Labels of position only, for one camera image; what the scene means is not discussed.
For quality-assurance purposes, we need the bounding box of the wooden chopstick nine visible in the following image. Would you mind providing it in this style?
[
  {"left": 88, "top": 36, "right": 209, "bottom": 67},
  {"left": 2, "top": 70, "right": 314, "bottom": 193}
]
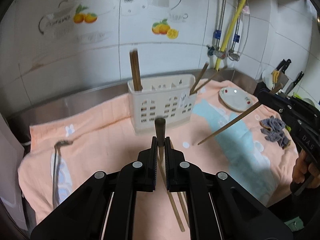
[{"left": 198, "top": 83, "right": 283, "bottom": 145}]

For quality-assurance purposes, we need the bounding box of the wooden chopstick one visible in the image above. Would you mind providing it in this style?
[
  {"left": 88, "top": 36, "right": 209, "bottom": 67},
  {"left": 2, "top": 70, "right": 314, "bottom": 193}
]
[{"left": 155, "top": 117, "right": 185, "bottom": 232}]

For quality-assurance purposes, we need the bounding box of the wooden chopstick three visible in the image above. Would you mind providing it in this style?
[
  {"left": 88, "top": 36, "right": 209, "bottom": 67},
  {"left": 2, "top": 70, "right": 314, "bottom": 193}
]
[{"left": 130, "top": 51, "right": 139, "bottom": 91}]

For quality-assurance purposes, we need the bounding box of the wooden chopstick four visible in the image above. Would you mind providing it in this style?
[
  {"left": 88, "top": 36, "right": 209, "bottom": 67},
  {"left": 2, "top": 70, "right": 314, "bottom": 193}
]
[{"left": 132, "top": 49, "right": 142, "bottom": 91}]

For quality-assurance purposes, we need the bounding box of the right hand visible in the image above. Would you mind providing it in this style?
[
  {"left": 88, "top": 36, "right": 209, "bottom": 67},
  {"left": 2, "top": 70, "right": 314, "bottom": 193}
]
[{"left": 292, "top": 150, "right": 319, "bottom": 188}]

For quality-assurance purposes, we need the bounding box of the green plastic drying rack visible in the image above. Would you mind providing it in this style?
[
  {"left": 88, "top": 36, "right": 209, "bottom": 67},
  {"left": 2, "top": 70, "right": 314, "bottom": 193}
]
[{"left": 293, "top": 92, "right": 308, "bottom": 102}]

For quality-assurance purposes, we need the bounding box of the grey rag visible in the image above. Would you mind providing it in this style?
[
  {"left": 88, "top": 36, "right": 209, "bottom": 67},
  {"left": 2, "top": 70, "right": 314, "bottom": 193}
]
[{"left": 259, "top": 116, "right": 291, "bottom": 150}]

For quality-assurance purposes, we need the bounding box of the metal slotted spoon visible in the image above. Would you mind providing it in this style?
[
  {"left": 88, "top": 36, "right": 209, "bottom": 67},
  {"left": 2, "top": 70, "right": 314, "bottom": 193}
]
[{"left": 51, "top": 140, "right": 73, "bottom": 209}]

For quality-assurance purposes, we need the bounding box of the white floral dish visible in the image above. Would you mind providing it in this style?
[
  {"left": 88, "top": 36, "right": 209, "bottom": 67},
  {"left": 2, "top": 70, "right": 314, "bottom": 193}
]
[{"left": 219, "top": 87, "right": 254, "bottom": 112}]

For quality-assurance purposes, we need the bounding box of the peach printed towel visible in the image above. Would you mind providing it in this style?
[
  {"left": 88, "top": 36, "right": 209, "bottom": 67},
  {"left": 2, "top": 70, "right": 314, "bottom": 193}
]
[{"left": 18, "top": 81, "right": 298, "bottom": 239}]

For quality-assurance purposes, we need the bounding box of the white microwave oven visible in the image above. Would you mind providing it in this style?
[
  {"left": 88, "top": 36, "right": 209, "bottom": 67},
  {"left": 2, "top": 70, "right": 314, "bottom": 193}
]
[{"left": 0, "top": 118, "right": 27, "bottom": 230}]

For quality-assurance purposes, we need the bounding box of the beige plastic utensil holder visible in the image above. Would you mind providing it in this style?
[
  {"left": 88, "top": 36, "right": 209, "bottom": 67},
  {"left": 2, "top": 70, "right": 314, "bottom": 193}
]
[{"left": 127, "top": 74, "right": 196, "bottom": 134}]

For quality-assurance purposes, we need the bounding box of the black handled knife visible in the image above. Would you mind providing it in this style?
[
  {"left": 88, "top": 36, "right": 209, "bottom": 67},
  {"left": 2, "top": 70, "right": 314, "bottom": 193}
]
[{"left": 285, "top": 72, "right": 304, "bottom": 95}]

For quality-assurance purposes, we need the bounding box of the black handled cleaver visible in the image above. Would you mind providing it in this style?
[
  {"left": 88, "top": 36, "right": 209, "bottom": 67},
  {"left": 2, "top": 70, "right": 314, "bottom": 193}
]
[{"left": 272, "top": 59, "right": 291, "bottom": 85}]

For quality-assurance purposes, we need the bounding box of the braided metal hose right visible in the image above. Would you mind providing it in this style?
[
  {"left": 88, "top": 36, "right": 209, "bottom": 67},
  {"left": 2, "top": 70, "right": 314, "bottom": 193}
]
[{"left": 228, "top": 12, "right": 245, "bottom": 62}]

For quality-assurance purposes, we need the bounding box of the braided metal hose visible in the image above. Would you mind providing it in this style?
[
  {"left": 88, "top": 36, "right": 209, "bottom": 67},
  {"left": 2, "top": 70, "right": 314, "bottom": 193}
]
[
  {"left": 207, "top": 0, "right": 228, "bottom": 58},
  {"left": 228, "top": 12, "right": 245, "bottom": 62}
]

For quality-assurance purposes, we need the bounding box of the braided metal hose left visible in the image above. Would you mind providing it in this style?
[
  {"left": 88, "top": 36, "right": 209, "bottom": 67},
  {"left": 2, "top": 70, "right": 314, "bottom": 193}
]
[{"left": 207, "top": 0, "right": 228, "bottom": 58}]

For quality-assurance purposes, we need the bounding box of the yellow gas hose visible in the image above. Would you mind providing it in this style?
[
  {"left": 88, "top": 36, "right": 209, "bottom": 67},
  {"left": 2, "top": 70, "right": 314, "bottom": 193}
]
[{"left": 215, "top": 0, "right": 250, "bottom": 71}]

